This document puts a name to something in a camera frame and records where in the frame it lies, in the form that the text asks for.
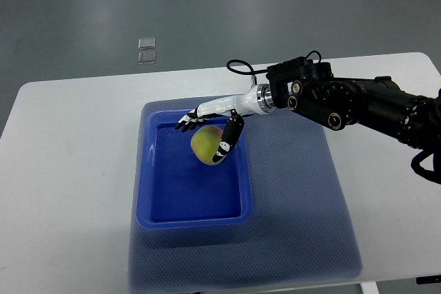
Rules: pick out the upper metal floor plate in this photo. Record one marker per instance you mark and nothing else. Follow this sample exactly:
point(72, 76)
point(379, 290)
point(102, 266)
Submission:
point(147, 43)

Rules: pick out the green red peach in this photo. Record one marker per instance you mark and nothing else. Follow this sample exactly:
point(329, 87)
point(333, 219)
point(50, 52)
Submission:
point(205, 143)

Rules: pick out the blue plastic tray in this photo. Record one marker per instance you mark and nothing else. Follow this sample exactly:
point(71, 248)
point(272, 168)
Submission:
point(177, 191)

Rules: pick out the white table leg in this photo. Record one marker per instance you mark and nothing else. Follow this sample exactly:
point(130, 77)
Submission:
point(369, 288)

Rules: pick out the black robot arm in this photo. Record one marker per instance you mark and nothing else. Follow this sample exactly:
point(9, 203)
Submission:
point(311, 90)

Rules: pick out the black table edge bracket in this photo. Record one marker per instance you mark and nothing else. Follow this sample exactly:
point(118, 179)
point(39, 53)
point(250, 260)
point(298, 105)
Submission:
point(434, 279)

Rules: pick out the metal floor plate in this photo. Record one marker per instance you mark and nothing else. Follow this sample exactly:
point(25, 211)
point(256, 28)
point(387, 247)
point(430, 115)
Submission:
point(147, 57)
point(147, 43)

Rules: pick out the blue-grey mesh mat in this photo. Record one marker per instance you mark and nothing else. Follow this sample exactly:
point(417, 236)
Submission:
point(300, 230)

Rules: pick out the lower metal floor plate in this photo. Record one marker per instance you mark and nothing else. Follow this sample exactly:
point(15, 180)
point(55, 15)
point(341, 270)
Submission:
point(147, 57)

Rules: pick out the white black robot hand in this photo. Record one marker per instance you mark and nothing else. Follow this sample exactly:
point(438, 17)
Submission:
point(257, 101)

